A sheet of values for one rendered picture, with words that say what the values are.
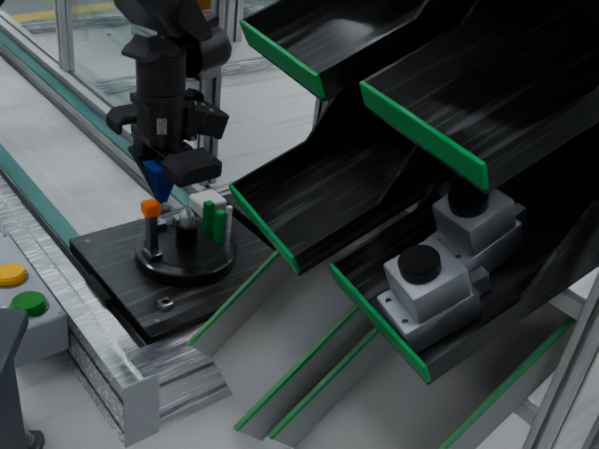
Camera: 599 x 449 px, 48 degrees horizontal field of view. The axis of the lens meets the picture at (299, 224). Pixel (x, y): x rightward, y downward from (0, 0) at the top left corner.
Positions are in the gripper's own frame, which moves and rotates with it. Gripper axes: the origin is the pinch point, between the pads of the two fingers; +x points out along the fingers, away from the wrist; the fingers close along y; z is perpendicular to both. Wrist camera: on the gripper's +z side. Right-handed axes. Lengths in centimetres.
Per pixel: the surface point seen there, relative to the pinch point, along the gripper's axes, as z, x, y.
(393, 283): -4.7, -13.8, -42.7
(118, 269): -5.7, 13.5, 1.9
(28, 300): -17.9, 13.2, 1.2
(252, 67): 74, 24, 82
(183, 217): 2.8, 6.6, -0.6
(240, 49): 82, 26, 99
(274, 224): -2.8, -9.0, -26.3
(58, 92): 13, 16, 68
